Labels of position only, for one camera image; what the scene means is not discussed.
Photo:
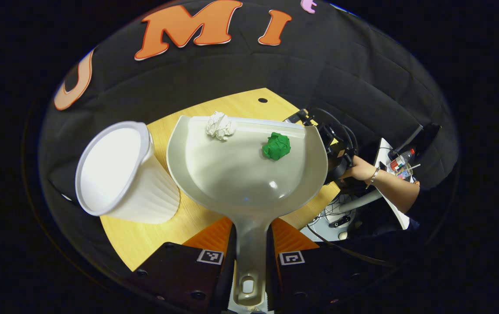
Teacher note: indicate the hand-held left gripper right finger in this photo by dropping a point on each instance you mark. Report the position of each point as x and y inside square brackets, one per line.
[272, 261]

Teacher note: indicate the plastic bottle with red label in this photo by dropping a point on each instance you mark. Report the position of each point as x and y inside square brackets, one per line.
[400, 159]

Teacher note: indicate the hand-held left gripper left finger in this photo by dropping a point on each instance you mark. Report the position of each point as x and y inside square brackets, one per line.
[230, 261]

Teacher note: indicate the white side table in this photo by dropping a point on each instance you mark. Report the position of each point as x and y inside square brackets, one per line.
[384, 152]

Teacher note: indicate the wooden desktop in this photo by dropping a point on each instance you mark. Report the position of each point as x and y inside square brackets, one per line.
[145, 240]

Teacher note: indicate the grey plastic dustpan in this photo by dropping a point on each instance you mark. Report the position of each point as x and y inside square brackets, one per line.
[240, 174]

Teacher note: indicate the white paper ball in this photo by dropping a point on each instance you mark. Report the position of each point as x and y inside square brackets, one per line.
[220, 126]

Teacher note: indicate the green paper ball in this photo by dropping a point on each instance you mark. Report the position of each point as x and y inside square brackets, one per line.
[277, 147]

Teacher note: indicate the white ribbed garbage bin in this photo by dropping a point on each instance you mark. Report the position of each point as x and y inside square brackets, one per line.
[145, 196]

